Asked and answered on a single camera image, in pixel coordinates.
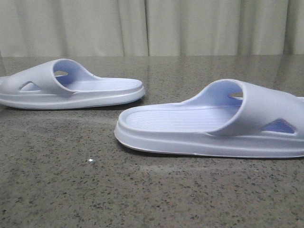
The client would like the light blue slipper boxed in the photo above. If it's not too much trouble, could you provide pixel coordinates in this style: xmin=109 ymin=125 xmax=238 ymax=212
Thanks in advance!
xmin=0 ymin=59 xmax=145 ymax=110
xmin=114 ymin=79 xmax=304 ymax=158

